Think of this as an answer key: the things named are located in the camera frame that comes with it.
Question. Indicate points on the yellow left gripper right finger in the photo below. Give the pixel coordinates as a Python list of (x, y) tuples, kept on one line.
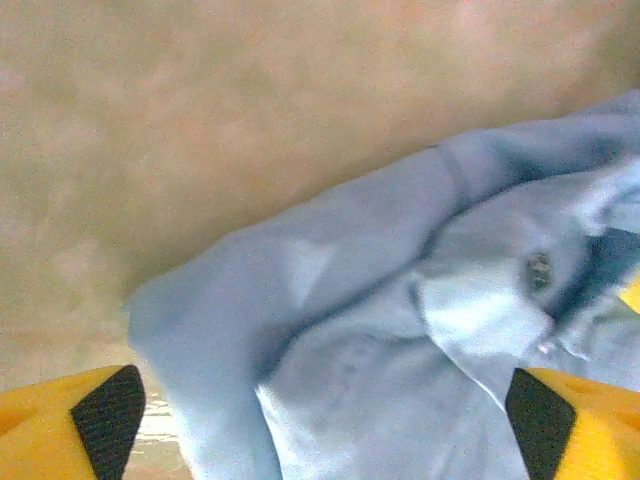
[(595, 430)]

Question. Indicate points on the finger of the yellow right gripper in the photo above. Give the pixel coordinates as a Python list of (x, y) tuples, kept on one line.
[(634, 296)]

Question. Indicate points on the light blue long sleeve shirt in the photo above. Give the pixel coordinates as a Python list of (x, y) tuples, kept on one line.
[(375, 325)]

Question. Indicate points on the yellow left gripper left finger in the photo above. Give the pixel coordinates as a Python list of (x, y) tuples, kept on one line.
[(40, 435)]

